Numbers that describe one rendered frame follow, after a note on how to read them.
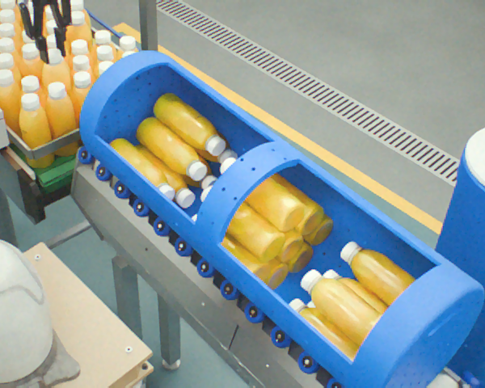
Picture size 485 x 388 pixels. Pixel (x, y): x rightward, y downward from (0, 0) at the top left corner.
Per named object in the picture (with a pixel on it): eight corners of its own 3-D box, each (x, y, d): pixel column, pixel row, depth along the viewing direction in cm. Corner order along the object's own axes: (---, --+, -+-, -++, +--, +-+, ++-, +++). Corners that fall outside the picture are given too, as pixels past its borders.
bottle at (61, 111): (53, 160, 190) (44, 103, 178) (49, 142, 195) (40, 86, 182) (82, 154, 192) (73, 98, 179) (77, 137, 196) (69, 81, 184)
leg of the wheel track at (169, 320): (169, 374, 251) (163, 245, 207) (158, 362, 254) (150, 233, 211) (183, 364, 254) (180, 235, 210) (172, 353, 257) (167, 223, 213)
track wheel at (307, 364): (321, 360, 141) (326, 360, 142) (304, 344, 143) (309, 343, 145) (309, 379, 142) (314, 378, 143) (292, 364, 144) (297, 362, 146)
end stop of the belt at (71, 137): (35, 160, 182) (33, 150, 180) (33, 158, 182) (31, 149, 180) (169, 97, 202) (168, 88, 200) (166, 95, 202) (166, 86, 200)
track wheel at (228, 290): (240, 286, 152) (246, 286, 154) (225, 273, 155) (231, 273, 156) (229, 305, 153) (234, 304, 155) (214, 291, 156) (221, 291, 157)
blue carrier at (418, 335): (364, 444, 133) (391, 353, 113) (86, 178, 179) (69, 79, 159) (465, 353, 147) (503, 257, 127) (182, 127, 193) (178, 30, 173)
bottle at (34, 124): (39, 148, 193) (28, 90, 181) (61, 157, 191) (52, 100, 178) (21, 163, 188) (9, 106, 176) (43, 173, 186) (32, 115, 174)
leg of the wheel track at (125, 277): (134, 398, 244) (120, 271, 200) (124, 385, 247) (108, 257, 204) (149, 388, 247) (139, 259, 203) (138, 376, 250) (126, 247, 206)
